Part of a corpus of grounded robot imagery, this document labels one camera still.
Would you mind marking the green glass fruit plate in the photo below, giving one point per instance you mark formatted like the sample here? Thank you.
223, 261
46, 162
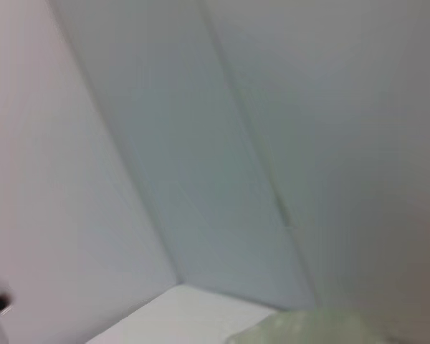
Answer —
315, 328

